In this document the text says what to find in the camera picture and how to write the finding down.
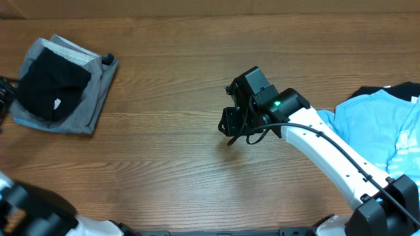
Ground light blue t-shirt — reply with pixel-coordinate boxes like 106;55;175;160
318;89;419;185

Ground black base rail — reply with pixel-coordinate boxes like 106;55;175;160
137;227;316;236

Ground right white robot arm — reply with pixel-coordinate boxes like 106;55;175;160
219;85;419;235

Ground black garment under blue shirt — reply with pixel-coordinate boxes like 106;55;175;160
349;81;419;102

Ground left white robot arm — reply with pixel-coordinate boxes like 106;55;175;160
1;174;138;235

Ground light blue cloth under shorts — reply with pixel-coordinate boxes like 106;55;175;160
13;117;65;134

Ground grey folded shorts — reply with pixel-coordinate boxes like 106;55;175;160
10;35;119;134

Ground black t-shirt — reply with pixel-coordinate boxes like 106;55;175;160
17;48;91;122

